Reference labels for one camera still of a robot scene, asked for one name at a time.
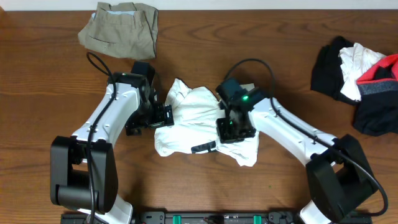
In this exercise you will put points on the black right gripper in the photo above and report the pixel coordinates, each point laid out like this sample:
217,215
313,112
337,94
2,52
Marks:
225,136

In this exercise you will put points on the folded khaki shorts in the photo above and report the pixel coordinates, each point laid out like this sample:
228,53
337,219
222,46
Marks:
125,30

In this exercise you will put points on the black red garment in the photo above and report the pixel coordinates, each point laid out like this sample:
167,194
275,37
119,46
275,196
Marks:
376,113

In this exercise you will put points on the white t-shirt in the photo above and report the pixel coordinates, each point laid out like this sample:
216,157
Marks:
195,112

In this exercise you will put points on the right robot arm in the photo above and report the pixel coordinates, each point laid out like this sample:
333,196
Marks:
339,176

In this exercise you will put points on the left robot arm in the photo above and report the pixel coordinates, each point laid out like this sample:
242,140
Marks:
83,174

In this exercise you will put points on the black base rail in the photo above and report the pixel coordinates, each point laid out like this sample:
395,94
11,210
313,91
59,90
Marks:
219,218

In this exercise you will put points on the white patterned garment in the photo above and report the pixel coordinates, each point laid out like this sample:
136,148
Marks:
355,61

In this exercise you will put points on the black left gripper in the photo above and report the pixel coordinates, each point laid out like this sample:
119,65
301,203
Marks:
168,115

